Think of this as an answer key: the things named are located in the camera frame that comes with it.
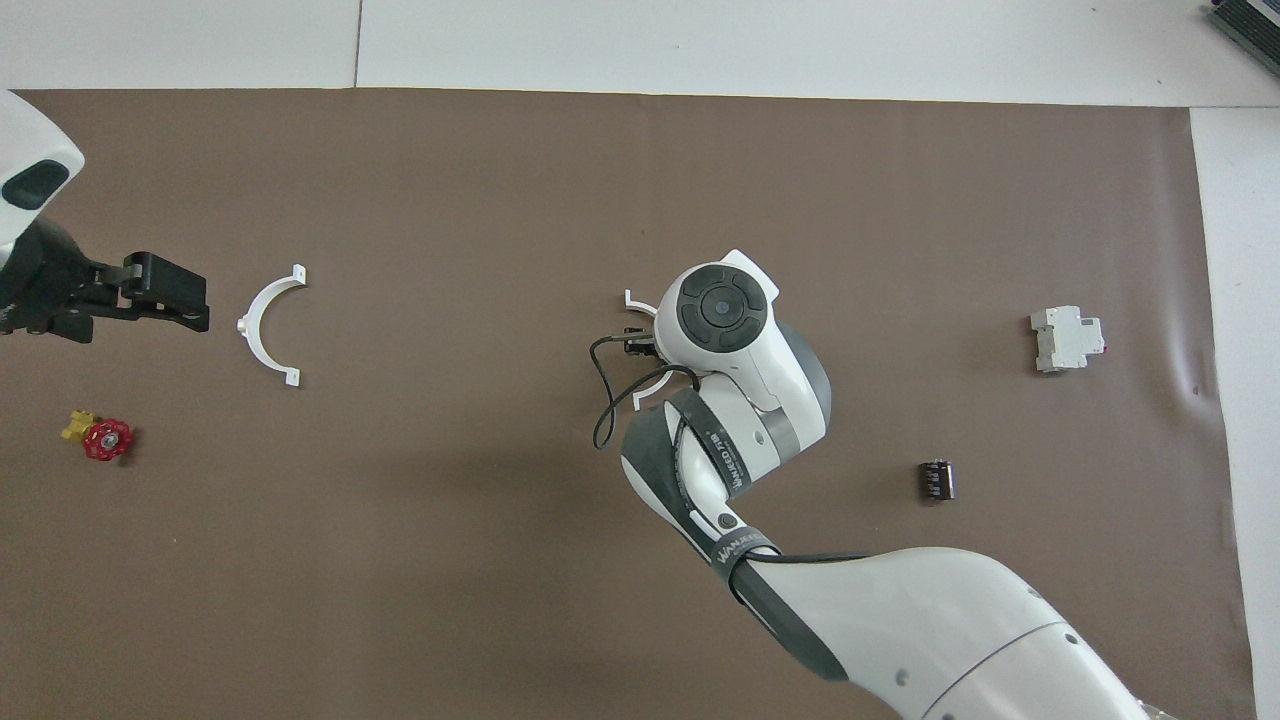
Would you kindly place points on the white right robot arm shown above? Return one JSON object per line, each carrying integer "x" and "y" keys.
{"x": 900, "y": 620}

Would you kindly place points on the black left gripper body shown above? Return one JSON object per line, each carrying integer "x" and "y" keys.
{"x": 50, "y": 290}

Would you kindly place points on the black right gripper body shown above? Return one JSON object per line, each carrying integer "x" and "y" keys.
{"x": 642, "y": 345}

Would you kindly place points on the grey circuit breaker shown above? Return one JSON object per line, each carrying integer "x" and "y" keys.
{"x": 1065, "y": 340}

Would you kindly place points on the brown paper mat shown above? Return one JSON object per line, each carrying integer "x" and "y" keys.
{"x": 450, "y": 550}

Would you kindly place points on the blue grey ribbed object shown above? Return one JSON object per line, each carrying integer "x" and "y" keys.
{"x": 1250, "y": 30}

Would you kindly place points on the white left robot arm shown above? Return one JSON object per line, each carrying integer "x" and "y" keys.
{"x": 30, "y": 140}

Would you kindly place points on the black cylindrical capacitor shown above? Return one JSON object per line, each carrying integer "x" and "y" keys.
{"x": 937, "y": 480}

